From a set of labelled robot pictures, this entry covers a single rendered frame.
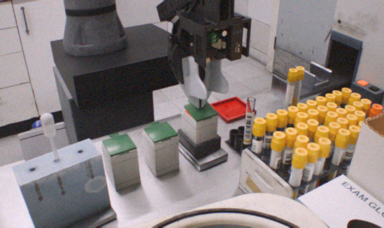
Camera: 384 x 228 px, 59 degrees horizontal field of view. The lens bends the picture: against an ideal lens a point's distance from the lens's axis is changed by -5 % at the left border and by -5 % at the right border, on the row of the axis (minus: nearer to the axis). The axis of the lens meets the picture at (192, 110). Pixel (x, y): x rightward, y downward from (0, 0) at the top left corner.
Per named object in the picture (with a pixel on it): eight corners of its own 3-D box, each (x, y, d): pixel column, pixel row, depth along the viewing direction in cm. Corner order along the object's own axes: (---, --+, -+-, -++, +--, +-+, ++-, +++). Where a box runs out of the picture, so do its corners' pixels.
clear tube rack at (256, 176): (332, 144, 60) (341, 108, 56) (379, 176, 53) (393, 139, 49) (237, 186, 52) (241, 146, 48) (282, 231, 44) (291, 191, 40)
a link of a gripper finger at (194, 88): (198, 127, 50) (198, 67, 45) (177, 108, 54) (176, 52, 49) (217, 121, 51) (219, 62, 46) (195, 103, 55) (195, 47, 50)
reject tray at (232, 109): (236, 99, 74) (236, 96, 73) (256, 114, 69) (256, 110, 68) (208, 107, 71) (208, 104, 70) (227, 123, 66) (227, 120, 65)
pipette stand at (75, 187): (96, 188, 51) (85, 132, 46) (117, 218, 46) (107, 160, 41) (29, 216, 46) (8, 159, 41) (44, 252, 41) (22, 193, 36)
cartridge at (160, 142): (166, 152, 58) (165, 118, 55) (180, 169, 55) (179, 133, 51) (144, 160, 57) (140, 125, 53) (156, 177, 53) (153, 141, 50)
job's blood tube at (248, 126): (246, 148, 59) (252, 96, 53) (251, 152, 58) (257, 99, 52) (240, 151, 58) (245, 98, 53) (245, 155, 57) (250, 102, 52)
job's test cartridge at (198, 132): (201, 133, 61) (201, 101, 57) (217, 148, 57) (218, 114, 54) (180, 140, 59) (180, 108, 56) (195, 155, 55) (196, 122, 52)
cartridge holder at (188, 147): (197, 133, 63) (198, 116, 61) (227, 160, 57) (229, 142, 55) (171, 142, 61) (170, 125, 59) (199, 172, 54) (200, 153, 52)
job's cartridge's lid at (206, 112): (201, 98, 57) (202, 95, 56) (218, 116, 54) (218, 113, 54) (180, 104, 55) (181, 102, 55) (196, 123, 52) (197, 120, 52)
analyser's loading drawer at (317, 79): (336, 73, 81) (340, 52, 78) (358, 84, 76) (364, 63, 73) (270, 93, 72) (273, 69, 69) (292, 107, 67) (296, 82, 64)
